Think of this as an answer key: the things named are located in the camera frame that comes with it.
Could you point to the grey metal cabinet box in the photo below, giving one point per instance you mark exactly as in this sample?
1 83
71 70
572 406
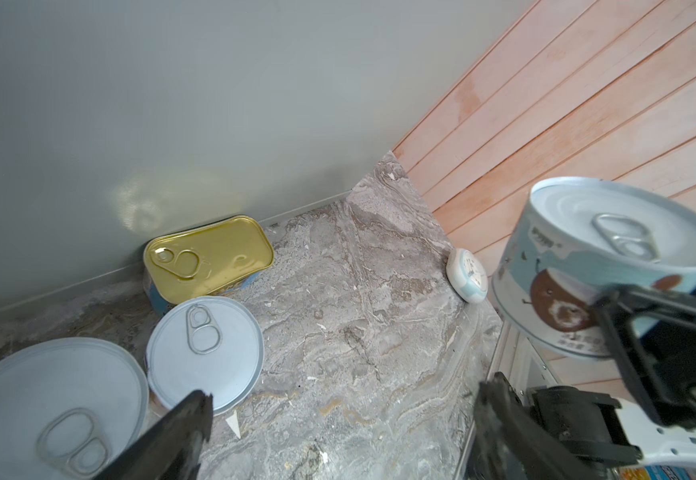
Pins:
124 120

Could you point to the white lid can back left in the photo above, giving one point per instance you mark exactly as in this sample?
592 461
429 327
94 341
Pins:
68 408

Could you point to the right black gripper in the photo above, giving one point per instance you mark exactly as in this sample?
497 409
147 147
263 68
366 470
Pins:
576 426

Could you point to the white lid can front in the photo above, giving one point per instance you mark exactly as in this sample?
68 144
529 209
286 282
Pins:
577 238

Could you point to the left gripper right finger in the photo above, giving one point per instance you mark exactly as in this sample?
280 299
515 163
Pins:
509 444

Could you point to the white round clock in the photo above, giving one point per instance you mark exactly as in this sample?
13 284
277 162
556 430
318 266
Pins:
467 276

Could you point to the white lid can back centre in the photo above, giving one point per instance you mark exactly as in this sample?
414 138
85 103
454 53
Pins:
212 344

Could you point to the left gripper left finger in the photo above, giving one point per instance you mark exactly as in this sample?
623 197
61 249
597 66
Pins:
171 448

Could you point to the white lid can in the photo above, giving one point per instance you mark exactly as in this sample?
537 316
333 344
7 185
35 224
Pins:
212 344
68 408
577 238

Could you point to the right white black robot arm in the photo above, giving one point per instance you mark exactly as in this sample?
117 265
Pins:
666 438

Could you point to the gold rectangular sardine tin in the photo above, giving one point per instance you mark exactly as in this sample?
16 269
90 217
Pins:
209 260

